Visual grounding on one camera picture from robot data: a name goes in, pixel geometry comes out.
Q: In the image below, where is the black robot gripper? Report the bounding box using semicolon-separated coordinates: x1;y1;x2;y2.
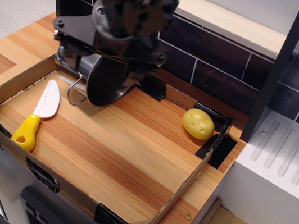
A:
53;15;167;86

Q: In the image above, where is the shiny metal pot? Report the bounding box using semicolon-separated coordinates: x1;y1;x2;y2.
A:
55;51;133;107

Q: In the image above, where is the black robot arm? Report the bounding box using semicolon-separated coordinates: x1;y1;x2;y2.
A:
54;0;178;87

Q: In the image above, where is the cardboard fence with black tape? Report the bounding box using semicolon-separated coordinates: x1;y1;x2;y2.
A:
0;57;238;224

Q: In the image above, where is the yellow toy potato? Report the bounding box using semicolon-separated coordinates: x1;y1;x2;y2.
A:
182;108;215;141

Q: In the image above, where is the black oven front panel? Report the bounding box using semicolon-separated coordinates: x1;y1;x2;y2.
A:
20;187;84;224

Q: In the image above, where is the white drainer sink unit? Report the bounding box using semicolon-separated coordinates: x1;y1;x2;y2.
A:
220;111;299;224

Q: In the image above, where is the toy knife yellow handle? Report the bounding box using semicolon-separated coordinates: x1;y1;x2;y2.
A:
11;80;60;152

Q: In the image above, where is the dark shelf frame with ledge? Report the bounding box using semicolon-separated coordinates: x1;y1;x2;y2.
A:
56;0;299;141

